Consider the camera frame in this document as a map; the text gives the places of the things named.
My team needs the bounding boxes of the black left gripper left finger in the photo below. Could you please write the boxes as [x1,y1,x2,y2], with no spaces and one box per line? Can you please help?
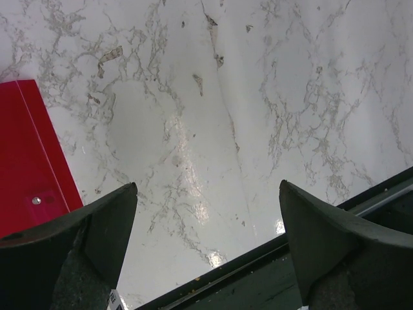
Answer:
[1,183,137,309]

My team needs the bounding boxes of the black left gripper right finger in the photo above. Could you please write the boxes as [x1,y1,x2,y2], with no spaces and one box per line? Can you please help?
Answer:
[279,180,412,309]

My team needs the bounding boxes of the red folder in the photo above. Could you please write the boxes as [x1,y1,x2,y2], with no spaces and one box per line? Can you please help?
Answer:
[1,79,83,237]

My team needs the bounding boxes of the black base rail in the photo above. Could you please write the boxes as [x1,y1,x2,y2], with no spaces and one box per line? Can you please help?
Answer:
[145,169,412,309]

